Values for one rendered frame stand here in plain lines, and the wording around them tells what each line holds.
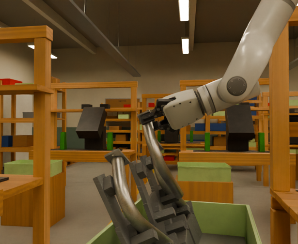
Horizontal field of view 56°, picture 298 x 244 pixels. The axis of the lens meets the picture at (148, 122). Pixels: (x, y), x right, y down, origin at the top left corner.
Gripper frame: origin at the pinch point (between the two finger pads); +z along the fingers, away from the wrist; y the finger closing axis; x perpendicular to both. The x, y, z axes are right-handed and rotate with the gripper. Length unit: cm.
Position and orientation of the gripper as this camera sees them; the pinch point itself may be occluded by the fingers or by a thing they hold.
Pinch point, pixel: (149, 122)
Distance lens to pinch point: 82.4
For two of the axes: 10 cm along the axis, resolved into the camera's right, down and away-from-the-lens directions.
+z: -9.2, 3.7, 1.5
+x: 1.4, 6.4, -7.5
